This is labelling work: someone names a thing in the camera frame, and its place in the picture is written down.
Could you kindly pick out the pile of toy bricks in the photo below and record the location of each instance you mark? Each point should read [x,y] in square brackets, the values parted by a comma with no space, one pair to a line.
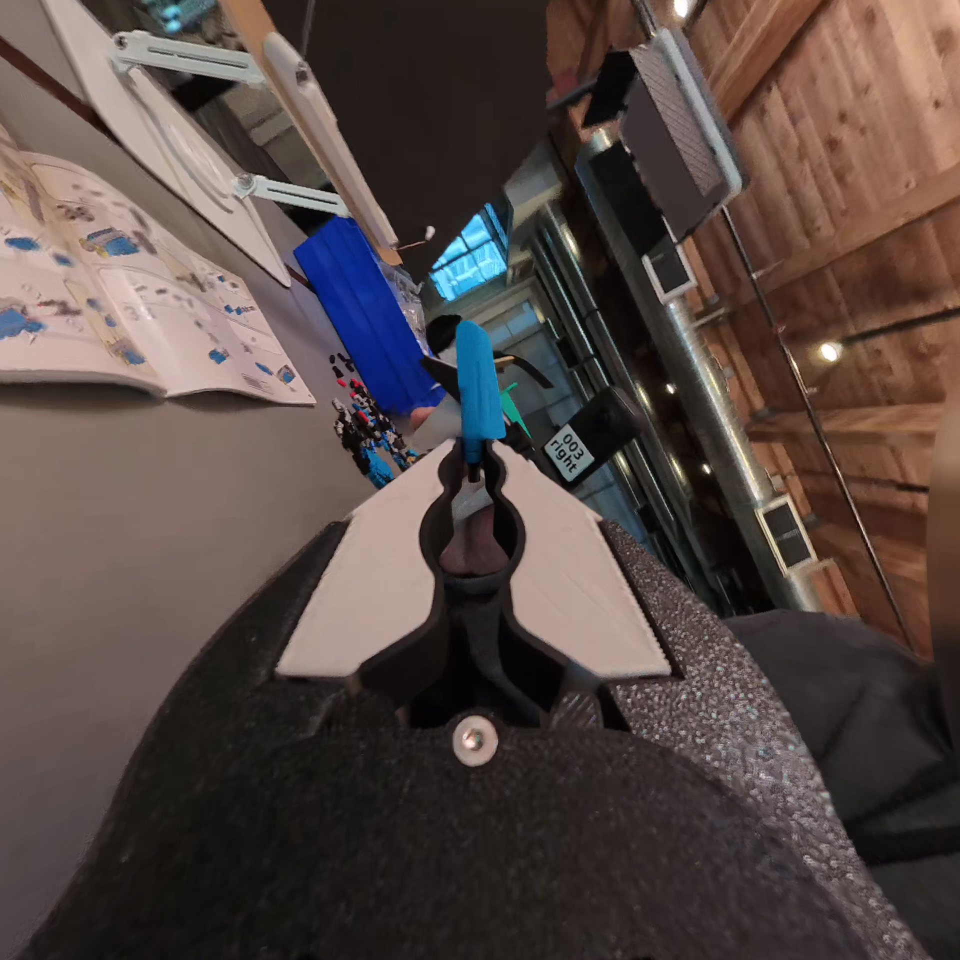
[379,457]

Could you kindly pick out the blue panel brick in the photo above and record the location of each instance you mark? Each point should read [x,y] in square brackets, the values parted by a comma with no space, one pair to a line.
[480,390]

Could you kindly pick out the large ceiling grille unit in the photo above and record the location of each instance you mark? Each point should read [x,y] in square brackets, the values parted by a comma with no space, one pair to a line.
[675,127]

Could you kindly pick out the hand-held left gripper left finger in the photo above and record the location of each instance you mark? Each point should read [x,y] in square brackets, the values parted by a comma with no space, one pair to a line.
[375,592]

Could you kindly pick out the grey desk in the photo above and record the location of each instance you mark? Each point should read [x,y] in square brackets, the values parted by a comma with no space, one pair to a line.
[150,562]

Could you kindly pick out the clear plastic parts bags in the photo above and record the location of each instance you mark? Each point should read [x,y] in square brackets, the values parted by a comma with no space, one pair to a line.
[401,300]

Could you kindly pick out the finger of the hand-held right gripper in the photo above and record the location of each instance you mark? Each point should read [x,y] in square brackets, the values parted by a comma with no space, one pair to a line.
[442,424]

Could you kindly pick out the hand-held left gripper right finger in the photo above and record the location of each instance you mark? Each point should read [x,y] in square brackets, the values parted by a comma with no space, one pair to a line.
[577,592]

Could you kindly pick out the blue bin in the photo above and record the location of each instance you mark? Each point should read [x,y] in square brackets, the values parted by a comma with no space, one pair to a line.
[352,300]

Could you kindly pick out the dark partition panel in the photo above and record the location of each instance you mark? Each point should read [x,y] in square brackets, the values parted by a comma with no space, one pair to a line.
[420,90]

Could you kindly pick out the silver air duct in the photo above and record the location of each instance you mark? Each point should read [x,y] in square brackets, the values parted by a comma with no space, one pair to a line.
[712,390]

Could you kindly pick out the person's right hand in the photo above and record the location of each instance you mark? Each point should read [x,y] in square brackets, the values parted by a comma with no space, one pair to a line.
[472,547]

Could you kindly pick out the paned window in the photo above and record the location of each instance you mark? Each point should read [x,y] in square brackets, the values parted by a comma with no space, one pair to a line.
[469,255]

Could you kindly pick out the instruction manual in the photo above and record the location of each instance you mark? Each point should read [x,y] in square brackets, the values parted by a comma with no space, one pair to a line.
[150,300]

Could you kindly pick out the white stand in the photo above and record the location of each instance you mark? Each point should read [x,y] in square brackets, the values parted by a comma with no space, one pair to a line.
[187,150]

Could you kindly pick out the white ceiling air vent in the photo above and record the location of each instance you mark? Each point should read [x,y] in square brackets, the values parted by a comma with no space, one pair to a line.
[667,271]
[786,534]

